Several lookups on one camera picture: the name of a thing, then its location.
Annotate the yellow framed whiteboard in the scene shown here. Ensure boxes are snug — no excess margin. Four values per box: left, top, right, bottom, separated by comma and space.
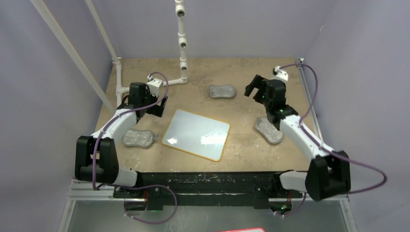
161, 109, 231, 162

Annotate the red edged object bottom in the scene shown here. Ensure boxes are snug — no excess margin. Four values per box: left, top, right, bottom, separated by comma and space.
221, 227, 265, 232

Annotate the white PVC pipe frame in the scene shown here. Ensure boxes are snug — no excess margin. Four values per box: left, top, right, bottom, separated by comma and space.
31, 0, 188, 112

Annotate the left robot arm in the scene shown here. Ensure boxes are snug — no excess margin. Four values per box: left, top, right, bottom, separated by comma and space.
74, 78, 167, 198

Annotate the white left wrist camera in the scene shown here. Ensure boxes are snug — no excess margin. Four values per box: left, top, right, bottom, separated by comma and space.
146, 75, 163, 97

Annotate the aluminium extrusion rail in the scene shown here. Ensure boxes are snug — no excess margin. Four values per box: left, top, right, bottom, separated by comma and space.
58, 180, 357, 232

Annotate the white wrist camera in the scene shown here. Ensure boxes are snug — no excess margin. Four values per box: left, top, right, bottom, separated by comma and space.
271, 66, 289, 83
146, 75, 163, 97

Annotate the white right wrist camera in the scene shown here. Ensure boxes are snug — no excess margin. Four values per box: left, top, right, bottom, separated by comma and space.
271, 66, 289, 83

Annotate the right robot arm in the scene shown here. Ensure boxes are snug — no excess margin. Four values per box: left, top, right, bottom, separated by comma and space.
244, 75, 351, 201

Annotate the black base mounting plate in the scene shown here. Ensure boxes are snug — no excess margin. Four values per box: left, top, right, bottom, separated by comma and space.
114, 170, 301, 210

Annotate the grey eraser pad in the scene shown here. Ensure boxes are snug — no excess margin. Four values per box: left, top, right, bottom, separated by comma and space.
254, 117, 284, 145
208, 85, 236, 99
122, 129, 156, 148

